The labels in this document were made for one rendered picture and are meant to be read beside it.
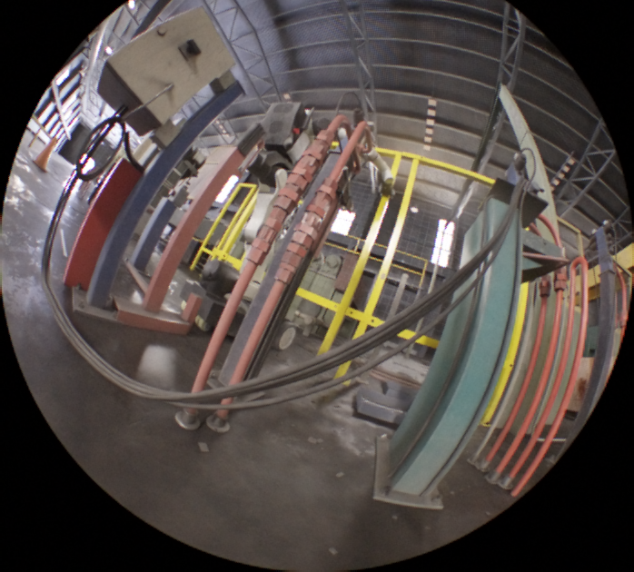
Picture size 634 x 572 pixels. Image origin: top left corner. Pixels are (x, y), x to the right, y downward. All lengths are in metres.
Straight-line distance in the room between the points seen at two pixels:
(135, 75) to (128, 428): 0.79
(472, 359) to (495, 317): 0.10
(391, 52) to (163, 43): 10.76
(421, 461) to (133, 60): 1.18
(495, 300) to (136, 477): 0.71
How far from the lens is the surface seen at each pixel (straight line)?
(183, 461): 0.43
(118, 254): 0.74
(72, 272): 0.85
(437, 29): 10.98
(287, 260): 0.40
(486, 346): 0.50
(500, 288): 0.53
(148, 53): 0.75
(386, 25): 11.18
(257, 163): 1.11
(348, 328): 5.10
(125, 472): 0.40
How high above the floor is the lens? 0.35
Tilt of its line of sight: 14 degrees up
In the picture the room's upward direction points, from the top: 25 degrees clockwise
